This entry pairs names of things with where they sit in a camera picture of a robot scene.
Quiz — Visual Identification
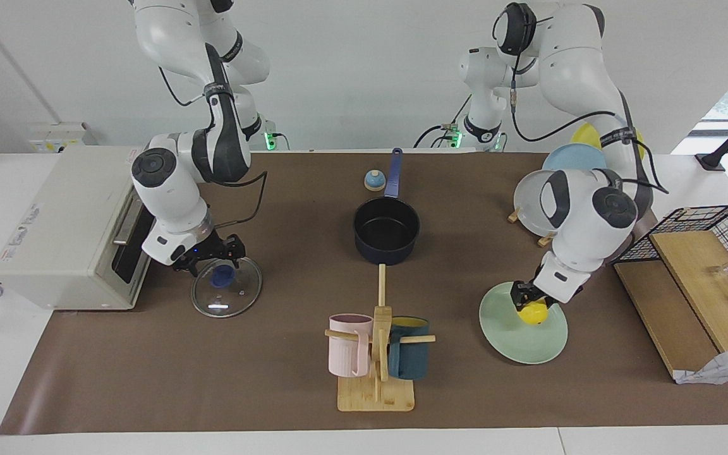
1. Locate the brown table mat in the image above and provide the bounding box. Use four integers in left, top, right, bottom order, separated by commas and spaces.
0, 152, 728, 435

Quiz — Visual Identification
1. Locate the black base cable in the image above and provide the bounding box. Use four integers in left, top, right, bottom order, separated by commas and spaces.
415, 95, 473, 150

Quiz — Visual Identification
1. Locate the dark wooden board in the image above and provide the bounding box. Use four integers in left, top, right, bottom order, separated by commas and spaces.
614, 260, 722, 380

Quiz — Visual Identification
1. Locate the wooden plate rack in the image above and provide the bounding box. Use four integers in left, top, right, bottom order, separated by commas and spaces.
507, 209, 557, 248

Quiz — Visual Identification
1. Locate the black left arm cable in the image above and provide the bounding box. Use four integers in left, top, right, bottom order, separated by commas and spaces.
492, 3, 669, 195

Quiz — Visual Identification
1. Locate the light wooden board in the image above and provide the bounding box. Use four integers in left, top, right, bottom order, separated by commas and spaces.
648, 231, 728, 353

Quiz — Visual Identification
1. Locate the yellow potato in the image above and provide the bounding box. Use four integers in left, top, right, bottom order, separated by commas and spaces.
519, 301, 550, 326

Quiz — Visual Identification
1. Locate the yellow plate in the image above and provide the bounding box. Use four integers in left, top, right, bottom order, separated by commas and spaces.
571, 122, 645, 152

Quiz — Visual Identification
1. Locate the white checkered cloth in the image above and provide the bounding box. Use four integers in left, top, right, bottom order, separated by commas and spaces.
674, 343, 728, 385

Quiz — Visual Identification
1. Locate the green plate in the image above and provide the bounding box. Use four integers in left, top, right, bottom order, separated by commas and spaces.
479, 281, 569, 365

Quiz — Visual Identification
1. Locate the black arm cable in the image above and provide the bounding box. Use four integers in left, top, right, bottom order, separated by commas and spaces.
157, 63, 269, 227
492, 3, 669, 195

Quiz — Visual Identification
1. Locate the grey plate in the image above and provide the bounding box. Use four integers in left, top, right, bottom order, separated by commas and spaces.
514, 169, 559, 237

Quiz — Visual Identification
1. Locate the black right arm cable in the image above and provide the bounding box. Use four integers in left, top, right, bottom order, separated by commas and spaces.
157, 63, 269, 227

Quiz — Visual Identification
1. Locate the dark blue pot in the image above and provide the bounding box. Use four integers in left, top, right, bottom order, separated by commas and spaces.
353, 148, 421, 265

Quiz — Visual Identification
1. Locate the wooden mug rack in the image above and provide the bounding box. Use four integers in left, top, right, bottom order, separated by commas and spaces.
324, 264, 436, 413

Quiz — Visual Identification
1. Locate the light blue plate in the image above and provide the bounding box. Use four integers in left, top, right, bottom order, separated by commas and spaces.
542, 143, 609, 173

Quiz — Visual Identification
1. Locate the dark teal mug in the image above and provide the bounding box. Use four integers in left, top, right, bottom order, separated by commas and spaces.
387, 316, 431, 380

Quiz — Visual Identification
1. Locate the white socket box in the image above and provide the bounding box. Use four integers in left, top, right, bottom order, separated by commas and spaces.
28, 122, 96, 154

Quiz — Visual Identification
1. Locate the pink mug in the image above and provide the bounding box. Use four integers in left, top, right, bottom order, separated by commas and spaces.
328, 313, 374, 378

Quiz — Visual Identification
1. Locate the beige toaster oven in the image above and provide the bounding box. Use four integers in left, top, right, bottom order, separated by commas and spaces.
0, 146, 157, 311

